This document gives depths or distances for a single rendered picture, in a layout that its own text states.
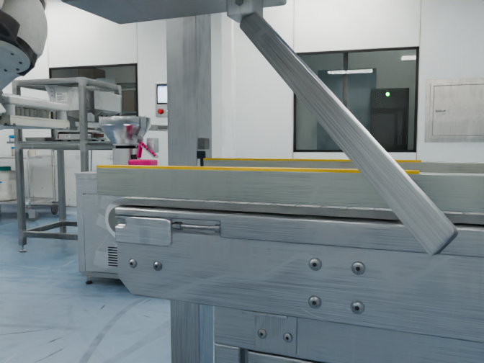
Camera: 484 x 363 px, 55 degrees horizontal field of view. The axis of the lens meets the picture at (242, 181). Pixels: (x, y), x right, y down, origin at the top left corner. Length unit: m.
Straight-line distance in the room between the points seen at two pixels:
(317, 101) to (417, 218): 0.13
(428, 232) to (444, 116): 5.22
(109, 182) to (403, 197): 0.33
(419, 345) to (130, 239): 0.32
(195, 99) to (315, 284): 0.44
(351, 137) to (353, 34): 5.28
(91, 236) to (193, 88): 2.51
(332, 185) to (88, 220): 2.87
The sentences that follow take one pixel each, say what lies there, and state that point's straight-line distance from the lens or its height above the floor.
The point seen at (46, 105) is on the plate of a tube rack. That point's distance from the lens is 1.36.
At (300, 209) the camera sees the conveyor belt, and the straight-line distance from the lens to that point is 0.46.
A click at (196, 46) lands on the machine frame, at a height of 1.11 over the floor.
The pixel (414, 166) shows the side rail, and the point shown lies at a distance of 0.70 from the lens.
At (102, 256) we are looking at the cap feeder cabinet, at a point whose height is 0.21.
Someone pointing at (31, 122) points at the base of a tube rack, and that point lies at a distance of 1.30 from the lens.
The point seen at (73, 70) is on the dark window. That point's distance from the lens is 6.75.
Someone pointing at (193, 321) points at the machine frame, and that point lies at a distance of 0.86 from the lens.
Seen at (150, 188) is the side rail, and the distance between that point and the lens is 0.51.
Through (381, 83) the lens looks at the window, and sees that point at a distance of 5.54.
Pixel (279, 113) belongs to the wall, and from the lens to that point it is 5.60.
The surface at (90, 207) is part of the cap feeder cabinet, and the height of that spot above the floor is 0.54.
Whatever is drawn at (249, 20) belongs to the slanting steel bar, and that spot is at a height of 1.07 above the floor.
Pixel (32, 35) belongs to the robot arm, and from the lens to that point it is 0.81.
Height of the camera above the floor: 0.95
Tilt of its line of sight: 5 degrees down
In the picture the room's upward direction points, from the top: straight up
